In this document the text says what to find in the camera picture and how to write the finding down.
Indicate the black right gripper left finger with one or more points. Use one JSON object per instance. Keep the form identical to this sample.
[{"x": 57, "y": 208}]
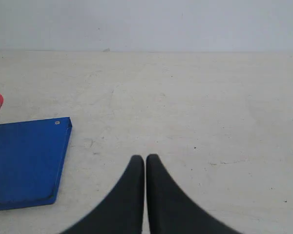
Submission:
[{"x": 122, "y": 210}]

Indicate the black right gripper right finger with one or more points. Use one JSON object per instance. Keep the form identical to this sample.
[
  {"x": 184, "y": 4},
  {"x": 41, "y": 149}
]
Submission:
[{"x": 170, "y": 210}]

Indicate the blue binder folder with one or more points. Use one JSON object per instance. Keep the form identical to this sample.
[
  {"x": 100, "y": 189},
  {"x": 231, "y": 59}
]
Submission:
[{"x": 32, "y": 155}]

